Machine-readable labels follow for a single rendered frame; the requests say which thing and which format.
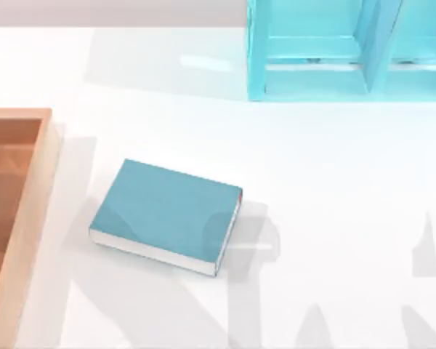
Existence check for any shallow salmon-coloured box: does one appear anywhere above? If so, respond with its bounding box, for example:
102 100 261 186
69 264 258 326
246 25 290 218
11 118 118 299
0 108 61 349

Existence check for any light blue rack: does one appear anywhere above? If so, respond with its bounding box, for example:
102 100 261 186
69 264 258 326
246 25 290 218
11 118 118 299
246 0 436 103

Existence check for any blue book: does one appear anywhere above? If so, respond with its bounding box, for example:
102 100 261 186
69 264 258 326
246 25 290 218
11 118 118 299
89 158 244 280

